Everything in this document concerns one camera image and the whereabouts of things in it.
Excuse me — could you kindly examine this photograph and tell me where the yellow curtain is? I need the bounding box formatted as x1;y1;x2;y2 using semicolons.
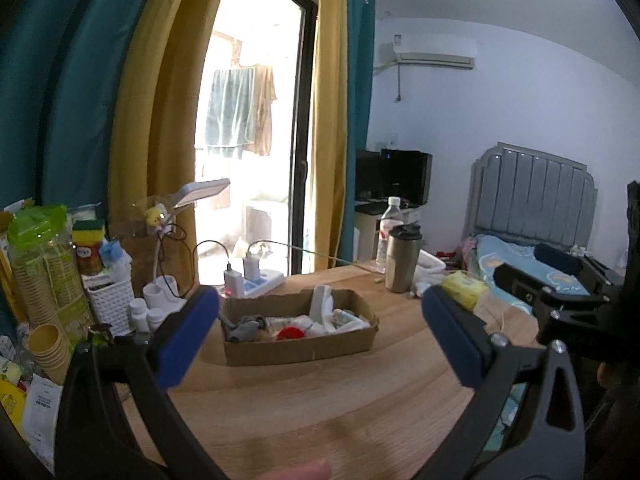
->
311;0;354;277
106;0;237;281

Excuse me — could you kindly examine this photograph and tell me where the yellow wet wipes pack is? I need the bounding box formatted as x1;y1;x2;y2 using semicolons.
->
440;269;491;312

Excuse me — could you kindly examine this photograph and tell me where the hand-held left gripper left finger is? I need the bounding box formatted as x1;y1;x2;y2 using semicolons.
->
54;285;221;480

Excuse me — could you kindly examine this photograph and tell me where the white air conditioner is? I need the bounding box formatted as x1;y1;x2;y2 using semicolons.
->
391;35;477;71

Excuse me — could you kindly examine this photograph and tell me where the white power strip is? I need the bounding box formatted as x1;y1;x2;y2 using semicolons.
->
223;268;287;298

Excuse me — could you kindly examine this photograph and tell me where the brown cardboard box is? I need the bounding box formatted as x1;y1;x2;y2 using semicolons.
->
219;286;380;367

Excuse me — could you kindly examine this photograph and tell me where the red labelled jar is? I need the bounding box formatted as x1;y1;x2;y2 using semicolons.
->
72;232;105;277

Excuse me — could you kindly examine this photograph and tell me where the teal curtain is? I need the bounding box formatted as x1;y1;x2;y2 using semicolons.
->
344;0;377;262
0;0;168;213

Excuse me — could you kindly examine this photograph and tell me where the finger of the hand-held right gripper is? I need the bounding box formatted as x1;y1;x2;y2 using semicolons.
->
492;263;610;312
533;243;626;283

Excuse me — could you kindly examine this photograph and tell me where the brown hanging garment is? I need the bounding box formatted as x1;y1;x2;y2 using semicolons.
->
251;64;277;157

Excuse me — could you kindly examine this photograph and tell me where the clear water bottle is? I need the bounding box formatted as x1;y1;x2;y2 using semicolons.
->
375;196;406;274

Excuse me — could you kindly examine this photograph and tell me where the small yellow plush toy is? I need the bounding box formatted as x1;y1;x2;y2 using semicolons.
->
144;203;169;229

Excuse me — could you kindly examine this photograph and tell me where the green hanging towel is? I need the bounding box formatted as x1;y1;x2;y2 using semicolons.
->
204;67;257;159

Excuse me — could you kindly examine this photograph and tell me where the grey padded headboard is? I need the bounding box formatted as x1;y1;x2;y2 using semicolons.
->
466;142;599;262

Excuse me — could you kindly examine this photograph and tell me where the black lamp cable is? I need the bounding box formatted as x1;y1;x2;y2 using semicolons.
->
152;222;188;301

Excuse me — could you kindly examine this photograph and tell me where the person's right hand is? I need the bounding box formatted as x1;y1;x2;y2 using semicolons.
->
596;362;624;389

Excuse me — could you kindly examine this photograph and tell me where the person's left hand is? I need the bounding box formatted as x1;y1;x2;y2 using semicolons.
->
259;459;332;480

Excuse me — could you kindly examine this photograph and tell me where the blue and white packet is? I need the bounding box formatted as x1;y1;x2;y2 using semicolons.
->
99;240;132;281

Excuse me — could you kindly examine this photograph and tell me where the stack of paper cups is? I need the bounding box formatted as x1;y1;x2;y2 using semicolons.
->
26;323;74;387

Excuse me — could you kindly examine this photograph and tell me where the white desk lamp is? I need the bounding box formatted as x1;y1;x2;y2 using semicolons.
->
142;178;232;313

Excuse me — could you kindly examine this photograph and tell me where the white woven basket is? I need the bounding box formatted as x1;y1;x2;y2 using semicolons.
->
81;276;137;337

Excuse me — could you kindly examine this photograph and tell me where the steel tumbler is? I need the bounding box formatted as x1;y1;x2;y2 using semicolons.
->
384;224;424;294

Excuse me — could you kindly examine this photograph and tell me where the white charger with black cable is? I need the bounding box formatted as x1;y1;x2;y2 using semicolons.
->
194;240;243;292

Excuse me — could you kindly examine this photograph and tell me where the brown cardboard sheet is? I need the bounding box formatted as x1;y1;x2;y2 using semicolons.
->
107;197;173;291

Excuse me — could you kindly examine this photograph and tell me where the outdoor air conditioner unit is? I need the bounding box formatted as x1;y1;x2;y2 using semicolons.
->
242;199;289;257

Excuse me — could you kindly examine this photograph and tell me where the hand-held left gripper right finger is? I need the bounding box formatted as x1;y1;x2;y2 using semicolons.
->
414;285;587;480

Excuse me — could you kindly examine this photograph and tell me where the white paper towel roll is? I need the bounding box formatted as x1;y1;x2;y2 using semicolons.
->
309;284;337;324

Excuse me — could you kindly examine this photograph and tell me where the blue printed bedding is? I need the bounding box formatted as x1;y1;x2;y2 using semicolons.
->
474;234;592;298

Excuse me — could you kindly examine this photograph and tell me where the grey dotted sock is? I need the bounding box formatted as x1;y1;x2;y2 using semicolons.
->
223;314;269;344

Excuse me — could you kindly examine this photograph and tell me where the green paper cup package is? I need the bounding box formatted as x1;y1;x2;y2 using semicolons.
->
6;204;97;343

